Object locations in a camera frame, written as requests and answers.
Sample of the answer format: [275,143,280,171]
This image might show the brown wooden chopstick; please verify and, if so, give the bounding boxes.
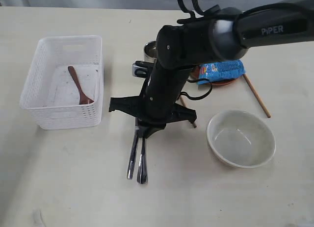
[179,96,197,128]
[243,74,271,118]

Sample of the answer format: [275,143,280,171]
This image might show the shiny steel cup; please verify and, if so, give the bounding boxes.
[143,41,157,63]

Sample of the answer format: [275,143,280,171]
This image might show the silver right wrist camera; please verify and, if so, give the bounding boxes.
[132,61,154,78]

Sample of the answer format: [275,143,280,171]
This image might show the round brown wooden plate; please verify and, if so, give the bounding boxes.
[190,66,236,86]

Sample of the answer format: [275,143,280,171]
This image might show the white ceramic bowl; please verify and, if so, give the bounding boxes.
[206,110,276,169]

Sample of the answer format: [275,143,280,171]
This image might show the blue snack packet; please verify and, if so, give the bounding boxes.
[198,60,246,83]

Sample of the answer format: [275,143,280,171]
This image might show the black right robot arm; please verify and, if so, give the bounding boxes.
[109,0,314,138]

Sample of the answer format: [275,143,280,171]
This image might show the brown wooden spoon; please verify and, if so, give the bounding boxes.
[67,66,94,105]

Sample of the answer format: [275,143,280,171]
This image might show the silver metal fork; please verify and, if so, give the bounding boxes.
[137,131,148,184]

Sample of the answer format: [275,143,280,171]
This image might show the white perforated plastic basket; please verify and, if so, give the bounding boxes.
[20,35,104,130]

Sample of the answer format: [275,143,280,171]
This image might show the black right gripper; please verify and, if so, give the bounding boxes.
[108,94,197,139]

